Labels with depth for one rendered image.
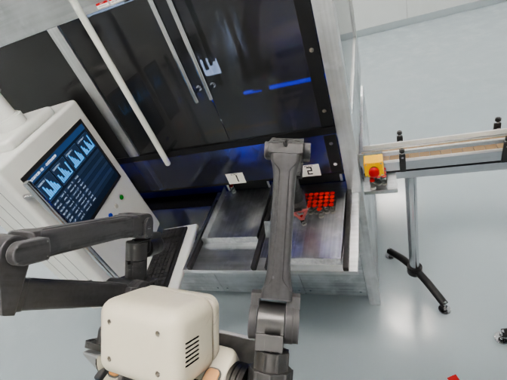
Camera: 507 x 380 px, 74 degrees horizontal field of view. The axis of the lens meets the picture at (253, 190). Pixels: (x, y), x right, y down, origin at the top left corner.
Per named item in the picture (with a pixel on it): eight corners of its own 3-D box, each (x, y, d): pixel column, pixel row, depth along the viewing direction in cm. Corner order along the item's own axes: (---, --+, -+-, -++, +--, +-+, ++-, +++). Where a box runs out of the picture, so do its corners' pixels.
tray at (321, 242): (287, 201, 152) (285, 196, 150) (346, 197, 142) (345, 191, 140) (271, 264, 128) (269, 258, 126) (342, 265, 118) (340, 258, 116)
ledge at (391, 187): (364, 174, 153) (364, 170, 152) (395, 171, 148) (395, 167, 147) (364, 194, 143) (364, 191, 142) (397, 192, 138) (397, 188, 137)
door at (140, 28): (140, 154, 160) (59, 25, 125) (229, 140, 142) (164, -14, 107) (139, 154, 159) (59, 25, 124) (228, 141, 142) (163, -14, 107)
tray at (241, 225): (226, 191, 173) (223, 186, 171) (275, 187, 163) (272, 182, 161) (204, 243, 149) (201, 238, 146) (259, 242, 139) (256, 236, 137)
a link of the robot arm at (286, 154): (262, 124, 72) (310, 125, 70) (268, 141, 85) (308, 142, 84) (246, 344, 67) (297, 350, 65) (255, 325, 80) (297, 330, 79)
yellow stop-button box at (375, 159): (365, 167, 141) (363, 152, 137) (383, 164, 139) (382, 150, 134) (365, 178, 136) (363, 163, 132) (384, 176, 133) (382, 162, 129)
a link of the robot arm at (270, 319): (253, 359, 65) (281, 363, 64) (257, 304, 67) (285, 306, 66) (259, 346, 74) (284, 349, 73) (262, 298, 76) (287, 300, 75)
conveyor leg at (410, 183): (405, 266, 199) (397, 163, 154) (422, 266, 196) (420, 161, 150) (407, 279, 193) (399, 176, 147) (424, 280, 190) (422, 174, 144)
